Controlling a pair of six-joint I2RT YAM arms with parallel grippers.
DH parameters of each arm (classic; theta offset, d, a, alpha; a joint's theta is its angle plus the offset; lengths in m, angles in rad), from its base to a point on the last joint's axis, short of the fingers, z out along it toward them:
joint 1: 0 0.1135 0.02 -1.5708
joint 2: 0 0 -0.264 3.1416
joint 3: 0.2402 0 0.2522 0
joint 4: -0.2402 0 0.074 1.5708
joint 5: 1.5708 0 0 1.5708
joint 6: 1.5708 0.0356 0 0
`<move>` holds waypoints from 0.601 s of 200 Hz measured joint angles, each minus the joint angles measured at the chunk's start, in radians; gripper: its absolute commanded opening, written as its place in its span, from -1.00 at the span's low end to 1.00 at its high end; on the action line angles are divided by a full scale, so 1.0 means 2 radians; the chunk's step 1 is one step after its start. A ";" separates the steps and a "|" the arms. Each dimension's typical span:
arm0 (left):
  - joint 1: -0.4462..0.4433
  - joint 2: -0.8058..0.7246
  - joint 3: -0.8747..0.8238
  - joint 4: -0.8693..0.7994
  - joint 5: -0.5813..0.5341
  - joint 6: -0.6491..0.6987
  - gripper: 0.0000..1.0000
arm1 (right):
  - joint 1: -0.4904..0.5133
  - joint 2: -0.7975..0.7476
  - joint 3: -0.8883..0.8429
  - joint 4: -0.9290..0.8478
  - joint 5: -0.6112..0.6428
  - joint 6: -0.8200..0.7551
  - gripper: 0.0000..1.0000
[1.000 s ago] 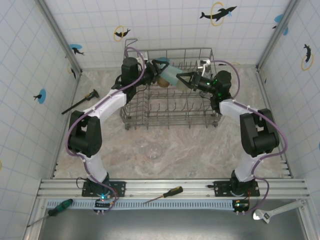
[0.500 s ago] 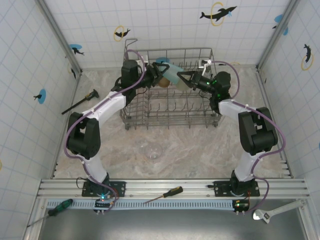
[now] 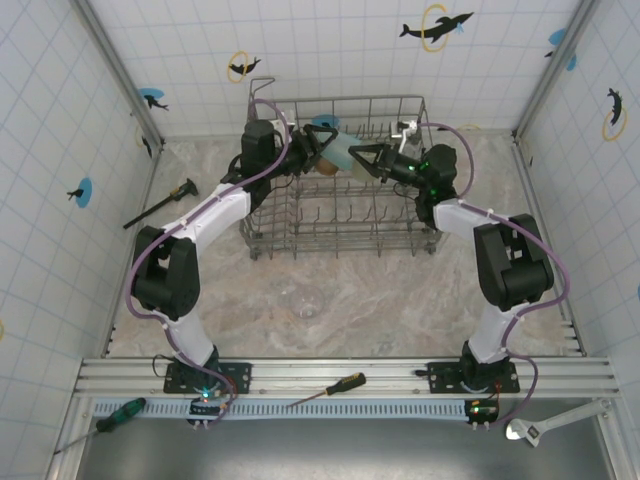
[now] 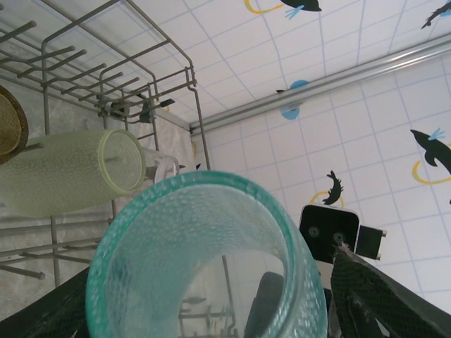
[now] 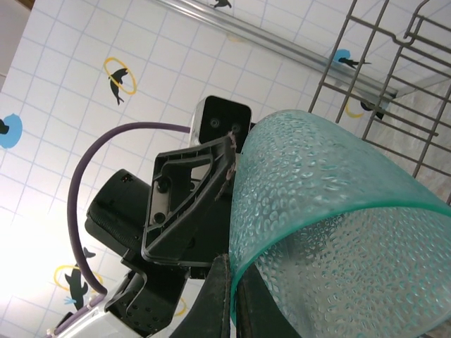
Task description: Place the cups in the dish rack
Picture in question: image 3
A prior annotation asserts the teal translucent plastic cup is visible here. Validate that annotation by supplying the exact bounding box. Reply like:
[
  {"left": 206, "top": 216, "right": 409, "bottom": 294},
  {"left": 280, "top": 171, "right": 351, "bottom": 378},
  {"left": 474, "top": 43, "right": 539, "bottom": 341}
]
[{"left": 322, "top": 133, "right": 364, "bottom": 174}]

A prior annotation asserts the black caliper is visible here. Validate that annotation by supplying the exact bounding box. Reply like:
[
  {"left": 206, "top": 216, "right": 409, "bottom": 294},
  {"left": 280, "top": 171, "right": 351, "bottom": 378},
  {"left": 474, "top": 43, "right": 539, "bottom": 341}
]
[{"left": 123, "top": 178, "right": 200, "bottom": 230}]

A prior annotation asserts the blue disc shark sticker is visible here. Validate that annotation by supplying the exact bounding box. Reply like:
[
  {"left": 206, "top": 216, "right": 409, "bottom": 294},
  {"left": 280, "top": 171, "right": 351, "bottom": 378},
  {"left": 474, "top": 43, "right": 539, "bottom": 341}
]
[{"left": 137, "top": 87, "right": 170, "bottom": 112}]

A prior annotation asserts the clear stemless glass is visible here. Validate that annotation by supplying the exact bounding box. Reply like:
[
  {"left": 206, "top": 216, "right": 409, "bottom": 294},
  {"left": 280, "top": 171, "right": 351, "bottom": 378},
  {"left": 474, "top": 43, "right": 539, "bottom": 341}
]
[{"left": 277, "top": 278, "right": 327, "bottom": 320}]

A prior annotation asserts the blue disc small fish sticker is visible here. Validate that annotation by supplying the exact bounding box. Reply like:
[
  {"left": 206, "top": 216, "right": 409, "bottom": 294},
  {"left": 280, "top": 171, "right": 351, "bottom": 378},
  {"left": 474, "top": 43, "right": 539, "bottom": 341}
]
[{"left": 66, "top": 177, "right": 94, "bottom": 208}]

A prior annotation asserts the blue patches sticker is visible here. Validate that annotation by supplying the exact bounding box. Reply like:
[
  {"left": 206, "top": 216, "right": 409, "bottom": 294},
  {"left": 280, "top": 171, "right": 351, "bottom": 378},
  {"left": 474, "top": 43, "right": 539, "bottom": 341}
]
[{"left": 543, "top": 27, "right": 579, "bottom": 71}]

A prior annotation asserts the black controller board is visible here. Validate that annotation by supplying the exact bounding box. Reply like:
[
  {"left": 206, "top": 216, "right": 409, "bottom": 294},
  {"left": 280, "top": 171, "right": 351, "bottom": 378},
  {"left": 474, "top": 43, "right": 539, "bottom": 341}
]
[
  {"left": 464, "top": 398, "right": 500, "bottom": 431},
  {"left": 187, "top": 389, "right": 224, "bottom": 431}
]

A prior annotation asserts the silver adjustable wrench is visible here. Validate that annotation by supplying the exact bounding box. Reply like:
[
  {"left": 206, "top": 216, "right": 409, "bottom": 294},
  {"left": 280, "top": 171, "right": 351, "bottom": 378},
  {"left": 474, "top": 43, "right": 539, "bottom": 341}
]
[{"left": 503, "top": 398, "right": 612, "bottom": 448}]

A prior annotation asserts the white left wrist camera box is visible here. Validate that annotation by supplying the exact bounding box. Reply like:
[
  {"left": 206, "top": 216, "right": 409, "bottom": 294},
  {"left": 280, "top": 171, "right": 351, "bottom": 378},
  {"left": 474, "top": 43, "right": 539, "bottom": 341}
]
[{"left": 269, "top": 110, "right": 296, "bottom": 137}]

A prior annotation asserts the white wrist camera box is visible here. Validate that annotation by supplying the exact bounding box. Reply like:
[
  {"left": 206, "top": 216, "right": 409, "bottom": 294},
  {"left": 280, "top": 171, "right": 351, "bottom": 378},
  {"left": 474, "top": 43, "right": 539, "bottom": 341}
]
[
  {"left": 391, "top": 118, "right": 420, "bottom": 151},
  {"left": 269, "top": 110, "right": 296, "bottom": 137}
]

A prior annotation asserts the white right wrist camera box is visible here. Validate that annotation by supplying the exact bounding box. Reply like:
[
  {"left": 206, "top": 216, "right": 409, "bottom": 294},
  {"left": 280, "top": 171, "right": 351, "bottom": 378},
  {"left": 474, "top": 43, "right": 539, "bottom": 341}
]
[{"left": 391, "top": 118, "right": 420, "bottom": 151}]

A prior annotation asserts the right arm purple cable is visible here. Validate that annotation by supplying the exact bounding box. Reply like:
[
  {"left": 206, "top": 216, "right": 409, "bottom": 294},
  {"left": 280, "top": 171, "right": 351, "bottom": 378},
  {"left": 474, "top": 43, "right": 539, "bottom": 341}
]
[{"left": 415, "top": 122, "right": 571, "bottom": 429}]

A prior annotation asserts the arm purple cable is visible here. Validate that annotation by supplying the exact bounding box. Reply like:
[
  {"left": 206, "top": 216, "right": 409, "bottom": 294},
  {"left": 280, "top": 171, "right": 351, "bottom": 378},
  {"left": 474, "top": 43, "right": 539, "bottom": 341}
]
[
  {"left": 415, "top": 122, "right": 571, "bottom": 429},
  {"left": 124, "top": 97, "right": 296, "bottom": 427}
]

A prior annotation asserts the aluminium frame cross bar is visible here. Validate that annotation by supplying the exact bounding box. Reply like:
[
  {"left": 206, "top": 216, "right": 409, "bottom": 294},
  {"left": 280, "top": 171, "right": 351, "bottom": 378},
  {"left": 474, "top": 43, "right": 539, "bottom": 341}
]
[{"left": 160, "top": 128, "right": 517, "bottom": 146}]

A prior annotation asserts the grey wire dish rack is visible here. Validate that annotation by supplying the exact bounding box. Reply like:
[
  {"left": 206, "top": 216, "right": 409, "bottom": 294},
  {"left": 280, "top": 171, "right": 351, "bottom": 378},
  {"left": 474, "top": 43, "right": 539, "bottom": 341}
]
[{"left": 238, "top": 76, "right": 450, "bottom": 261}]

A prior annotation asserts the small dolphin yellow ring sticker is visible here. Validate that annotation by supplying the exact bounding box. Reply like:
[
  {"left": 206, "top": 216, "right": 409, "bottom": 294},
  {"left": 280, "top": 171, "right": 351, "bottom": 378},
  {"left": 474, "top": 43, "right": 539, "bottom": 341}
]
[{"left": 227, "top": 49, "right": 263, "bottom": 84}]

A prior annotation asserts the aluminium corner post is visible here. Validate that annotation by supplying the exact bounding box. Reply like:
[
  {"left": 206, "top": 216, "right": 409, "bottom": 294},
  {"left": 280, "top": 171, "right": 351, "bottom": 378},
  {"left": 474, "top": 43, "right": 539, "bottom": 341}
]
[
  {"left": 510, "top": 0, "right": 601, "bottom": 140},
  {"left": 74, "top": 0, "right": 166, "bottom": 149}
]

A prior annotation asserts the large dolphin yellow ring sticker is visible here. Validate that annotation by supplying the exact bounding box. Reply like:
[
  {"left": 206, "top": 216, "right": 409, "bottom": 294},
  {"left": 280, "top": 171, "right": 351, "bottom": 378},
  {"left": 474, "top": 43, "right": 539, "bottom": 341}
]
[{"left": 398, "top": 3, "right": 475, "bottom": 54}]

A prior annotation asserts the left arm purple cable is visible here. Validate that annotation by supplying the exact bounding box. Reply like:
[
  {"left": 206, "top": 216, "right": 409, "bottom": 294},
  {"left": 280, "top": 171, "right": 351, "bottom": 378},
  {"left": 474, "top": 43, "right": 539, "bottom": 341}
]
[{"left": 124, "top": 97, "right": 296, "bottom": 427}]

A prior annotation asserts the seahorse yellow ring sticker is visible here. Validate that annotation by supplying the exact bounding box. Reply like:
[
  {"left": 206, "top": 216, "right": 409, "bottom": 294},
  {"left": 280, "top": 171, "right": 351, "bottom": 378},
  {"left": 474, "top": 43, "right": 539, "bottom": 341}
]
[{"left": 601, "top": 87, "right": 629, "bottom": 143}]

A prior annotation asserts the aluminium mounting rail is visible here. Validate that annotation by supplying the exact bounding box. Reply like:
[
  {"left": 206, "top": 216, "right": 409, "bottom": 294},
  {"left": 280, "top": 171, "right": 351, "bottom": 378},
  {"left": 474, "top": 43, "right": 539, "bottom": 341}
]
[{"left": 72, "top": 356, "right": 621, "bottom": 400}]

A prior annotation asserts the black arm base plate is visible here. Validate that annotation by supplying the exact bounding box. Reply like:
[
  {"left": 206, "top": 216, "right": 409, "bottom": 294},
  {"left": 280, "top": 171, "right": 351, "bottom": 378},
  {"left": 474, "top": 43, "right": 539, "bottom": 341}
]
[
  {"left": 427, "top": 360, "right": 521, "bottom": 396},
  {"left": 163, "top": 360, "right": 252, "bottom": 396}
]

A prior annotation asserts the yellow black handled screwdriver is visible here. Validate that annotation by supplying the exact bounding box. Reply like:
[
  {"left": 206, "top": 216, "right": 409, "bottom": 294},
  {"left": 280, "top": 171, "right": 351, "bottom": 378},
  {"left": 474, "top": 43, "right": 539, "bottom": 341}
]
[{"left": 285, "top": 372, "right": 368, "bottom": 409}]

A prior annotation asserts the white slotted cable duct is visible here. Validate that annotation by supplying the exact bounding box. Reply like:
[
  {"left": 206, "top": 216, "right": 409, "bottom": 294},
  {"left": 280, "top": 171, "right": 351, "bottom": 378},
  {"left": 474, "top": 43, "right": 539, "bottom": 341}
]
[{"left": 92, "top": 398, "right": 474, "bottom": 421}]

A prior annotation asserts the green black handled screwdriver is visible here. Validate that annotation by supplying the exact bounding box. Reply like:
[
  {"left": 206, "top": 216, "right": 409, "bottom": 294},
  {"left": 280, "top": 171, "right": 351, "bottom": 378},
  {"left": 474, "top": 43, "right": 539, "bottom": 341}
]
[{"left": 53, "top": 398, "right": 147, "bottom": 455}]

